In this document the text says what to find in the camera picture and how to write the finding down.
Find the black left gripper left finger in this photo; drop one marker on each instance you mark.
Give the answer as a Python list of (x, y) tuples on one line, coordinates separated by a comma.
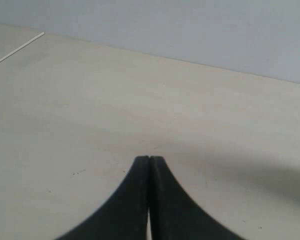
[(124, 216)]

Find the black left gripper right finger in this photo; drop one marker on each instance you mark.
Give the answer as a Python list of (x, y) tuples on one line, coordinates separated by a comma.
[(173, 213)]

